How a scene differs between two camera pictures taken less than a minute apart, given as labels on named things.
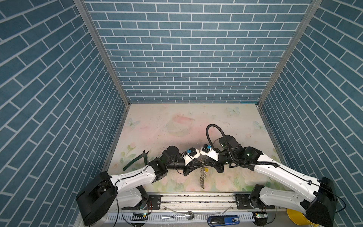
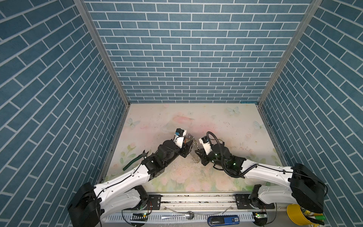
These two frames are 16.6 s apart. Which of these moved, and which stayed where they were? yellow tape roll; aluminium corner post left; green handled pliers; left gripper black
Moved: left gripper black
Stayed: green handled pliers; aluminium corner post left; yellow tape roll
